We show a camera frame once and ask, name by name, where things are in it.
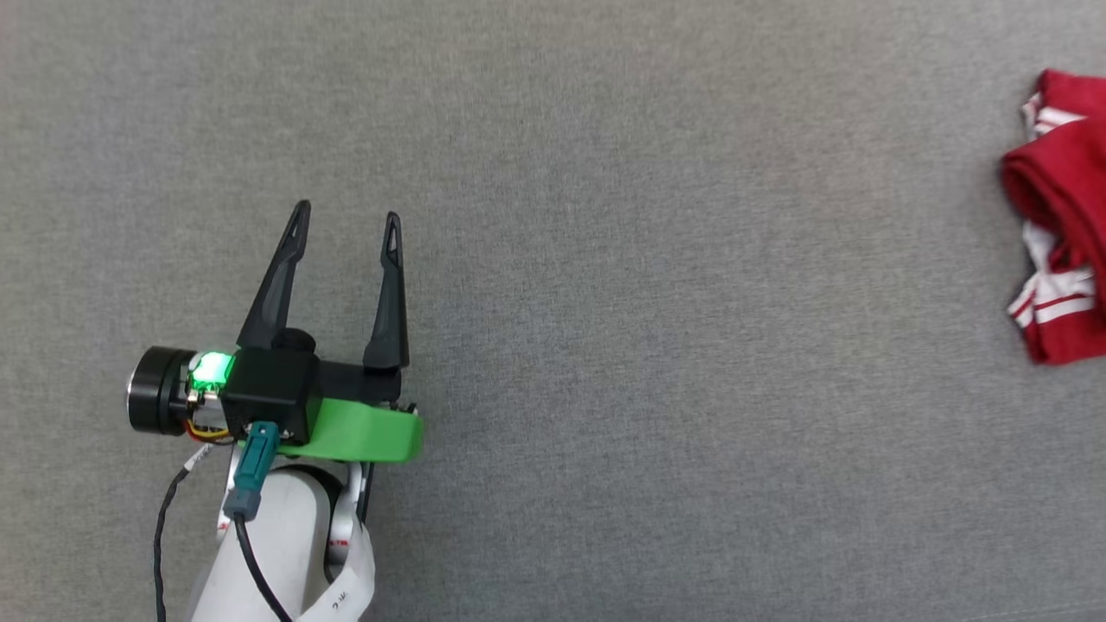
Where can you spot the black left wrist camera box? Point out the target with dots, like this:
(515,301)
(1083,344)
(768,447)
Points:
(272,389)

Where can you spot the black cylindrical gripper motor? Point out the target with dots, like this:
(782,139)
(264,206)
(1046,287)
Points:
(160,389)

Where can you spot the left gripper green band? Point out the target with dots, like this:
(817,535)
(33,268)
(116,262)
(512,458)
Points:
(363,428)

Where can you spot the red garment with white print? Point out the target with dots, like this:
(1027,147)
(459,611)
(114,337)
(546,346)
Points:
(1063,181)

